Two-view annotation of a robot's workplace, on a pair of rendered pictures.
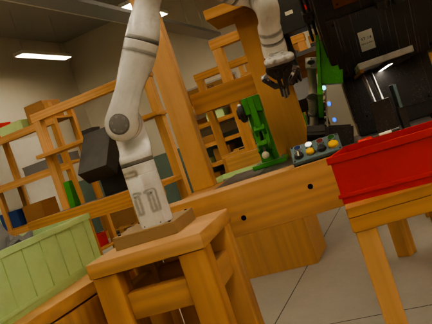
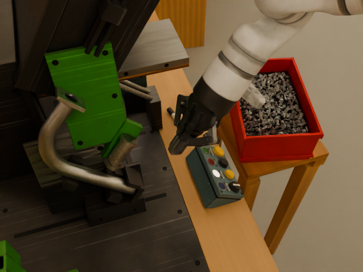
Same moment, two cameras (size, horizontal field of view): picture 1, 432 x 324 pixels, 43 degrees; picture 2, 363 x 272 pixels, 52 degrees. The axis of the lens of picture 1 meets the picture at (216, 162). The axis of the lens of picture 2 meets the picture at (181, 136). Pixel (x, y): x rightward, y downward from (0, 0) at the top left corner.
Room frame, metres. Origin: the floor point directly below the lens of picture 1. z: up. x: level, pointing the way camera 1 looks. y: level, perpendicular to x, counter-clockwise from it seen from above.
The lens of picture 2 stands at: (1.97, 0.09, 1.68)
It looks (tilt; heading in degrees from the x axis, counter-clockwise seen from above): 52 degrees down; 240
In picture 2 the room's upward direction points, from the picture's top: straight up
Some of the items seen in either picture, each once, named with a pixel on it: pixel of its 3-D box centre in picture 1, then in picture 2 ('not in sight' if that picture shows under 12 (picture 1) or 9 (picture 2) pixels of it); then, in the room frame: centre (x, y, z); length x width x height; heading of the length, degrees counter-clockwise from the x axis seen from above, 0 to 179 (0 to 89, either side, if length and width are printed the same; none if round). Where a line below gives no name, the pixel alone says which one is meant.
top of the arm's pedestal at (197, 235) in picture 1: (163, 242); not in sight; (1.52, 0.21, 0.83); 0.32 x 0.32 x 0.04; 76
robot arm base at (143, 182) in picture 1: (147, 193); not in sight; (1.52, 0.21, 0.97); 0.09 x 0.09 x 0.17; 82
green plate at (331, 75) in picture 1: (328, 65); (88, 88); (1.87, -0.46, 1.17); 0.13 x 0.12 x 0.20; 78
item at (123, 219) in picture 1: (132, 216); not in sight; (11.10, 1.93, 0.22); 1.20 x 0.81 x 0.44; 162
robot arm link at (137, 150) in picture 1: (129, 137); not in sight; (1.52, 0.20, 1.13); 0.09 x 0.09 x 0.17; 84
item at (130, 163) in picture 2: (339, 138); (94, 177); (1.92, -0.43, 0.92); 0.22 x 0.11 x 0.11; 168
